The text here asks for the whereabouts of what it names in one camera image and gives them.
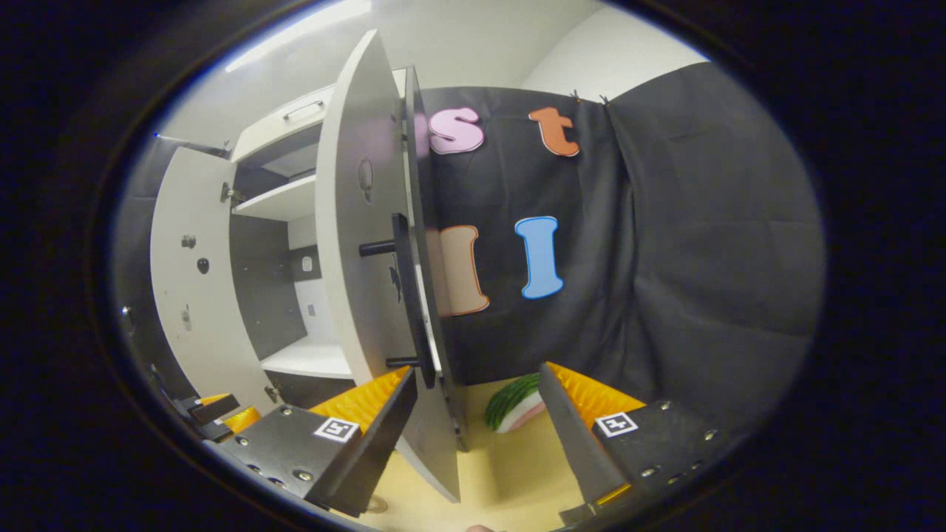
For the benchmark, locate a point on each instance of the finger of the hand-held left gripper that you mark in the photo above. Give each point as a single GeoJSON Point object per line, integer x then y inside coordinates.
{"type": "Point", "coordinates": [214, 408]}
{"type": "Point", "coordinates": [222, 431]}

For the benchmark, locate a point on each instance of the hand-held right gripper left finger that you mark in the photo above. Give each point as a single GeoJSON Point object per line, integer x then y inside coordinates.
{"type": "Point", "coordinates": [384, 436]}

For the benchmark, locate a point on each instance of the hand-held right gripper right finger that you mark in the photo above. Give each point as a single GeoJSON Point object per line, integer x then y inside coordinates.
{"type": "Point", "coordinates": [573, 436]}

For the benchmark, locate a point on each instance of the white cabinet door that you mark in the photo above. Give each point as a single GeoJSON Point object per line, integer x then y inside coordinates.
{"type": "Point", "coordinates": [199, 310]}
{"type": "Point", "coordinates": [347, 295]}

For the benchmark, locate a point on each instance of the white cabinet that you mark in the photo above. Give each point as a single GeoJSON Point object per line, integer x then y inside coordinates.
{"type": "Point", "coordinates": [266, 295]}

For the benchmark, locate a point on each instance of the white cabinet shelf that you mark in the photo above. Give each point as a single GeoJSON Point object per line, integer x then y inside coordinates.
{"type": "Point", "coordinates": [284, 199]}

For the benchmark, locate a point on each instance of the white cabinet drawer front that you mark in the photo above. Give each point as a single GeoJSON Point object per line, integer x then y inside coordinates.
{"type": "Point", "coordinates": [273, 133]}

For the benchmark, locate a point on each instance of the watermelon slice toy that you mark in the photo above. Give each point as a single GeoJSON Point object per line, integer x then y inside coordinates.
{"type": "Point", "coordinates": [514, 403]}

